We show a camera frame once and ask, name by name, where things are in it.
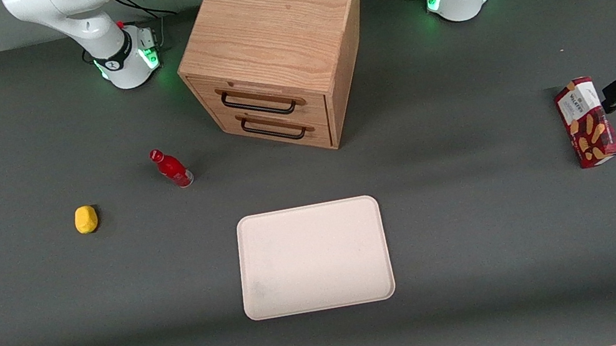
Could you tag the red coke bottle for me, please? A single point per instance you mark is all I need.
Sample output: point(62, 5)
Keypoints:
point(174, 171)

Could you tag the wooden drawer cabinet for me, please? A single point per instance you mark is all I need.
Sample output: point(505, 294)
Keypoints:
point(267, 15)

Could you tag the beige rectangular tray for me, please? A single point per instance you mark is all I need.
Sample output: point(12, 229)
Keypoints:
point(323, 259)

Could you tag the yellow lemon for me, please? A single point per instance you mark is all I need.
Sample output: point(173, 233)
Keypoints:
point(86, 220)

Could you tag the red cookie box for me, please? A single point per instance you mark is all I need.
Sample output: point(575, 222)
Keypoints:
point(589, 130)

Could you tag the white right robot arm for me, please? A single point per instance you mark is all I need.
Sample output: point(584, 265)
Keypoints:
point(117, 61)

